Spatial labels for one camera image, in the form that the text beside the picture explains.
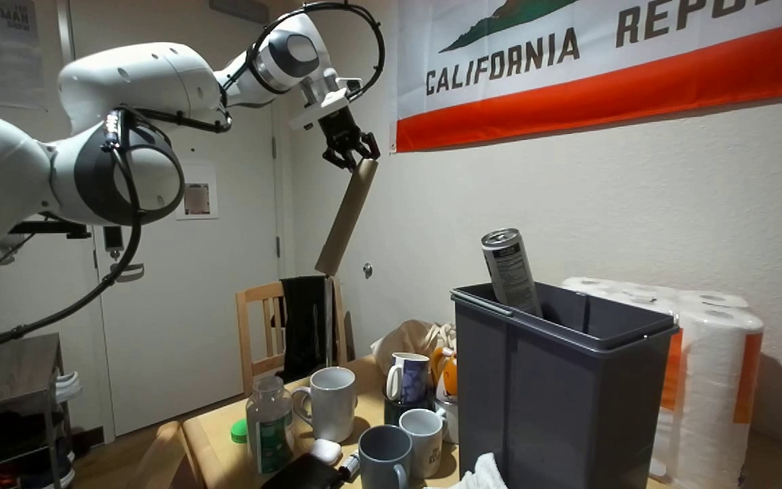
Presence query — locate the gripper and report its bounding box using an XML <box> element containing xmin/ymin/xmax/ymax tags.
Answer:
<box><xmin>318</xmin><ymin>107</ymin><xmax>382</xmax><ymax>171</ymax></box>

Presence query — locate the brown cardboard towel roll tube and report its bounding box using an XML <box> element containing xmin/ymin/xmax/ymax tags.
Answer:
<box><xmin>314</xmin><ymin>158</ymin><xmax>379</xmax><ymax>278</ymax></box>

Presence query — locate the silver towel stand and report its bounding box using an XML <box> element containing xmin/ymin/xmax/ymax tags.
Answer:
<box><xmin>325</xmin><ymin>274</ymin><xmax>335</xmax><ymax>367</ymax></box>

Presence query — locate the grey plastic bin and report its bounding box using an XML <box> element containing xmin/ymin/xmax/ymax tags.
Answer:
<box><xmin>450</xmin><ymin>281</ymin><xmax>681</xmax><ymax>489</ymax></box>

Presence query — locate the pack of paper towel rolls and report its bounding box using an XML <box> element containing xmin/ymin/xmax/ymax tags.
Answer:
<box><xmin>561</xmin><ymin>274</ymin><xmax>766</xmax><ymax>489</ymax></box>

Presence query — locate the paper notice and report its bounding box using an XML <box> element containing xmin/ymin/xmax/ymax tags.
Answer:
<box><xmin>174</xmin><ymin>162</ymin><xmax>220</xmax><ymax>221</ymax></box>

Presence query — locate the black cloth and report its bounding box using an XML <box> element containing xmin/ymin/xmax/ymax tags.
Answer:
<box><xmin>278</xmin><ymin>274</ymin><xmax>329</xmax><ymax>385</ymax></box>

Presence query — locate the beige cloth bag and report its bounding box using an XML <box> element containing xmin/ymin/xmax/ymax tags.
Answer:
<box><xmin>370</xmin><ymin>319</ymin><xmax>458</xmax><ymax>376</ymax></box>

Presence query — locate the silver drink can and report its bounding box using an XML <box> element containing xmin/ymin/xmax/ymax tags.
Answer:
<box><xmin>480</xmin><ymin>228</ymin><xmax>544</xmax><ymax>319</ymax></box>

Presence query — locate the white door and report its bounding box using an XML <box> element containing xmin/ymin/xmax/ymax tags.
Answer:
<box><xmin>67</xmin><ymin>0</ymin><xmax>284</xmax><ymax>437</ymax></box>

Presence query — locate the blue patterned mug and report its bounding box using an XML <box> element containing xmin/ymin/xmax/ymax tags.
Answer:
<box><xmin>386</xmin><ymin>352</ymin><xmax>433</xmax><ymax>407</ymax></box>

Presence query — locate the orange and white figure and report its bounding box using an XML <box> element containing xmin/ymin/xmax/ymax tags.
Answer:
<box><xmin>430</xmin><ymin>346</ymin><xmax>459</xmax><ymax>403</ymax></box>

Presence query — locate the large white mug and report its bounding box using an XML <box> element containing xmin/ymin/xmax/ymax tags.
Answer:
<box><xmin>291</xmin><ymin>366</ymin><xmax>358</xmax><ymax>444</ymax></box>

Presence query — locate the black door lock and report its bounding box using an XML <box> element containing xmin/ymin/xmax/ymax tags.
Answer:
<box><xmin>103</xmin><ymin>225</ymin><xmax>125</xmax><ymax>260</ymax></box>

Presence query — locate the dark green mug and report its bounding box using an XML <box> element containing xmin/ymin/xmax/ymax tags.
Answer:
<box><xmin>382</xmin><ymin>387</ymin><xmax>436</xmax><ymax>427</ymax></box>

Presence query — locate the white and red flag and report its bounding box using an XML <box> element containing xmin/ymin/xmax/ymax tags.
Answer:
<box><xmin>390</xmin><ymin>0</ymin><xmax>782</xmax><ymax>154</ymax></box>

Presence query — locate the white cup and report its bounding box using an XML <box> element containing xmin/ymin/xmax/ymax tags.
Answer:
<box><xmin>434</xmin><ymin>397</ymin><xmax>460</xmax><ymax>445</ymax></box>

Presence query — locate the clear bottle with green label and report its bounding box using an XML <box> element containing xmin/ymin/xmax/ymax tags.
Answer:
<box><xmin>246</xmin><ymin>375</ymin><xmax>296</xmax><ymax>475</ymax></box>

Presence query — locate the small white printed mug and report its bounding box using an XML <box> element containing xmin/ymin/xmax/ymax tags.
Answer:
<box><xmin>398</xmin><ymin>407</ymin><xmax>448</xmax><ymax>480</ymax></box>

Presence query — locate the white earbuds case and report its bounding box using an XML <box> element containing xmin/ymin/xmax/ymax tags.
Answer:
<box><xmin>308</xmin><ymin>438</ymin><xmax>343</xmax><ymax>467</ymax></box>

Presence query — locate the grey blue mug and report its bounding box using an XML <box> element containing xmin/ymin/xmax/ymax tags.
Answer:
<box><xmin>357</xmin><ymin>424</ymin><xmax>414</xmax><ymax>489</ymax></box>

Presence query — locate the black and white marker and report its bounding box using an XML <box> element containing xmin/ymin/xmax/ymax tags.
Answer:
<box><xmin>337</xmin><ymin>451</ymin><xmax>362</xmax><ymax>484</ymax></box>

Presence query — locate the black wallet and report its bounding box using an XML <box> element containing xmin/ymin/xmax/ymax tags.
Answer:
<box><xmin>259</xmin><ymin>452</ymin><xmax>345</xmax><ymax>489</ymax></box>

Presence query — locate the white crumpled tissue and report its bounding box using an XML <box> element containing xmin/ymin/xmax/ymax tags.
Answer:
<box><xmin>424</xmin><ymin>452</ymin><xmax>509</xmax><ymax>489</ymax></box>

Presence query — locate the light wooden chair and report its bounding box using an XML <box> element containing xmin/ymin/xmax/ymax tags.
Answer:
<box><xmin>125</xmin><ymin>419</ymin><xmax>207</xmax><ymax>489</ymax></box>

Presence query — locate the white shoe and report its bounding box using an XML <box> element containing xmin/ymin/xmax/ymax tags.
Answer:
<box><xmin>54</xmin><ymin>371</ymin><xmax>84</xmax><ymax>405</ymax></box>

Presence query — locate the dark shoe rack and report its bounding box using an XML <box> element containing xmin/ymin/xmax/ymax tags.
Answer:
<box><xmin>0</xmin><ymin>332</ymin><xmax>78</xmax><ymax>489</ymax></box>

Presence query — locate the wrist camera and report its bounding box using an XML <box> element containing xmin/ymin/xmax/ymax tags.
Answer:
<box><xmin>288</xmin><ymin>88</ymin><xmax>352</xmax><ymax>131</ymax></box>

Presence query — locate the silver door handle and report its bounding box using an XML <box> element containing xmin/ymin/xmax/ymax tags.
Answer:
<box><xmin>109</xmin><ymin>261</ymin><xmax>146</xmax><ymax>284</ymax></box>

